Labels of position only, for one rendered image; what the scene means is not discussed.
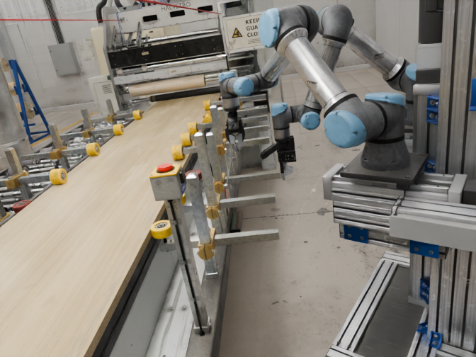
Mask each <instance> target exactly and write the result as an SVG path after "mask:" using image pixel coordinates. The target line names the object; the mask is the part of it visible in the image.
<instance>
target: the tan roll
mask: <svg viewBox="0 0 476 357"><path fill-rule="evenodd" d="M217 80H219V77H218V76H217V77H213V78H207V79H205V77H204V74H201V75H196V76H187V77H182V78H177V79H168V80H163V81H154V82H149V83H144V84H135V85H130V86H129V90H126V91H121V94H130V95H131V96H132V97H136V96H146V95H151V94H160V93H165V92H170V91H180V90H185V89H194V88H199V87H204V86H206V82H208V81H217Z"/></svg>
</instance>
